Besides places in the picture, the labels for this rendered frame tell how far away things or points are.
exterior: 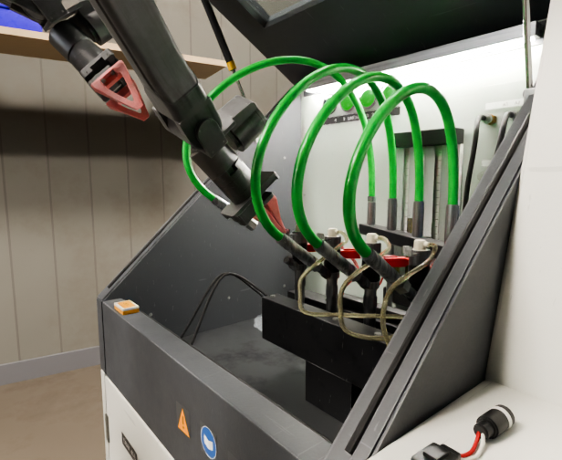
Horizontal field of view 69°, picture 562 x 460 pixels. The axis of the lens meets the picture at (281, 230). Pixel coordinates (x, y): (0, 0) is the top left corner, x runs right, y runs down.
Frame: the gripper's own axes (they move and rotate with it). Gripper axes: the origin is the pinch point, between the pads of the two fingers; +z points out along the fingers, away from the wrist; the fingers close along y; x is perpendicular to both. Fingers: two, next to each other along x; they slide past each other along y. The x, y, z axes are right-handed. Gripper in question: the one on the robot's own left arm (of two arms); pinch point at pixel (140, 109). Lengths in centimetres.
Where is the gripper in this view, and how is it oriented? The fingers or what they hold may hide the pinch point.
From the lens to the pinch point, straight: 79.7
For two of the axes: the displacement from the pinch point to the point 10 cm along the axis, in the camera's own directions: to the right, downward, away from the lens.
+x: -7.0, 7.0, -1.3
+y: -0.8, 1.0, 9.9
